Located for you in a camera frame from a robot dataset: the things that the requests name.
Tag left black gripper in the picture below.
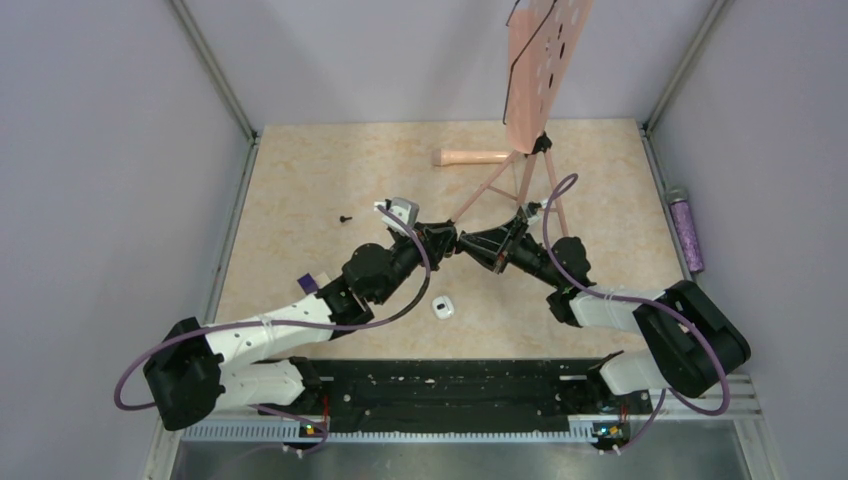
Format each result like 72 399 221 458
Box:
373 222 456 305

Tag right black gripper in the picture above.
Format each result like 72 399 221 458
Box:
459 215 564 289

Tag white earbud charging case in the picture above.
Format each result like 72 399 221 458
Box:
431 296 456 320

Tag pink music stand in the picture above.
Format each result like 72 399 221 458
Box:
432 0 593 223

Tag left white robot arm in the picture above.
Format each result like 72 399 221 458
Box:
143 221 458 431

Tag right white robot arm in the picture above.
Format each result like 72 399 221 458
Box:
456 211 751 412

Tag purple and wood blocks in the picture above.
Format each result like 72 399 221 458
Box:
297 272 331 295

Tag purple glitter bottle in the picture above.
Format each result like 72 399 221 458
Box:
666 188 705 273

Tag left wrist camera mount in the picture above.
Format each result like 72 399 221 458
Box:
374 197 420 235

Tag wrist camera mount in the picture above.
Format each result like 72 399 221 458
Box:
522 202 545 225
374 197 420 235

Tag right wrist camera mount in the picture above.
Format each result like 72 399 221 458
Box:
522 202 545 225

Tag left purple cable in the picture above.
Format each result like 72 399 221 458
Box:
113 206 433 458

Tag purple cable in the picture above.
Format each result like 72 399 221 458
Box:
113 206 433 458
539 173 732 455

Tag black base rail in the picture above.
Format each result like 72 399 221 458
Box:
282 359 653 434

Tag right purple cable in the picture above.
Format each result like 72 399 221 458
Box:
539 173 732 455

